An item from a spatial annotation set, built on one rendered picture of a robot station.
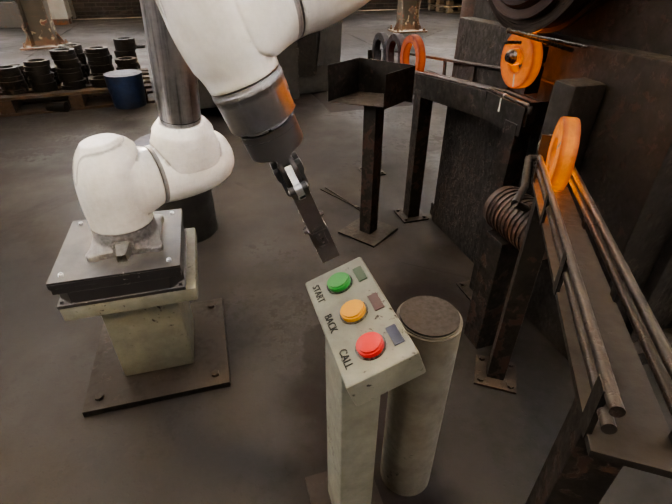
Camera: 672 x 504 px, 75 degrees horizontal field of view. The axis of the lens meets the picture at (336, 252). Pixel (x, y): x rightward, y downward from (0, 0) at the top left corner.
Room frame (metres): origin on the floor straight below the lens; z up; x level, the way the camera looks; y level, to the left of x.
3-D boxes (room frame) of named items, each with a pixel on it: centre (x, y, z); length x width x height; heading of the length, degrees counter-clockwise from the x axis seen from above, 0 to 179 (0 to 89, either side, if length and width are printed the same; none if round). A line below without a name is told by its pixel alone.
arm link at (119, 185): (1.00, 0.55, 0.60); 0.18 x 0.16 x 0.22; 130
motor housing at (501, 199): (1.02, -0.50, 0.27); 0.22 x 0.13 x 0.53; 17
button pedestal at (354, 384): (0.51, -0.03, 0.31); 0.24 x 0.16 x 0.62; 17
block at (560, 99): (1.15, -0.62, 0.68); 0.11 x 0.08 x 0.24; 107
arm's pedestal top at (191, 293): (1.00, 0.56, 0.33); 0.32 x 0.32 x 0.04; 15
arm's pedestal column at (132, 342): (1.00, 0.56, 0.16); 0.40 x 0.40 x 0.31; 15
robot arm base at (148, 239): (0.98, 0.55, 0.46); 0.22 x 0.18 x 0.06; 17
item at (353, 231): (1.76, -0.13, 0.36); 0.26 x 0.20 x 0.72; 52
